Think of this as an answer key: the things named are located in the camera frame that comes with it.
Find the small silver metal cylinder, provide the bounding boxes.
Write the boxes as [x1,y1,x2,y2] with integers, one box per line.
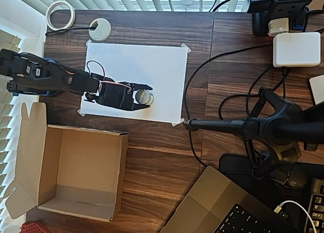
[134,89,154,105]

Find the open cardboard box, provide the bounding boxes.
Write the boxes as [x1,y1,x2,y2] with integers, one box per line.
[4,102,130,222]

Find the white paper sheet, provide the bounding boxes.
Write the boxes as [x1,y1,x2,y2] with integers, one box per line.
[80,42,188,124]

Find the masking tape roll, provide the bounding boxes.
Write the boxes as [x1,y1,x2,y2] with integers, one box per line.
[46,1,75,31]

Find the black mouse pad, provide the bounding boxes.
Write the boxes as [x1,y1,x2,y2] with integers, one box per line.
[219,153,314,218]

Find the cream vertical blinds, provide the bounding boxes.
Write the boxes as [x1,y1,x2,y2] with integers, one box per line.
[0,27,46,233]

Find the grey laptop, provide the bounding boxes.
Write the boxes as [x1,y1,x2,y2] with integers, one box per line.
[158,166,299,233]

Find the black tripod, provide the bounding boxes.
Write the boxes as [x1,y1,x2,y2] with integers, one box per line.
[182,87,324,180]

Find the small white plug adapter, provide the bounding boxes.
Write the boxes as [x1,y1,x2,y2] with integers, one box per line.
[267,17,290,37]

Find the black power strip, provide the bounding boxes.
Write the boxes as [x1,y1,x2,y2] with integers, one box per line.
[247,0,311,36]

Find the white square power adapter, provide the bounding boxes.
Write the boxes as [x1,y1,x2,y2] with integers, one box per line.
[272,32,321,68]

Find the black computer mouse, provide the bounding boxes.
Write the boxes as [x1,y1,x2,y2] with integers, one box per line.
[268,164,308,189]

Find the white flat device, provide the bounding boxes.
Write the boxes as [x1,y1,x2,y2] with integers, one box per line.
[308,75,324,105]

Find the black keyboard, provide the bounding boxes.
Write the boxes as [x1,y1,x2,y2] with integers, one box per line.
[307,177,324,233]

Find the long black cable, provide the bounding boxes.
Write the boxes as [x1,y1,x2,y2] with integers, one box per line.
[182,46,274,168]

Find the white desk cable grommet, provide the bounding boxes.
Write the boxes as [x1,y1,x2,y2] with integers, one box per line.
[88,18,112,42]

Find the thin black cable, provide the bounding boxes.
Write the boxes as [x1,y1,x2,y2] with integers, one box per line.
[45,25,98,36]

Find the black power cable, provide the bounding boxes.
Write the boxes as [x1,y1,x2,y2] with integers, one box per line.
[209,0,235,13]
[212,0,250,13]

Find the looped black cable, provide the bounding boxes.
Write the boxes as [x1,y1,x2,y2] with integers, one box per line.
[219,65,288,122]

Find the white usb cable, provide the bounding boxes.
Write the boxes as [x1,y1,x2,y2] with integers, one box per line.
[275,200,317,233]

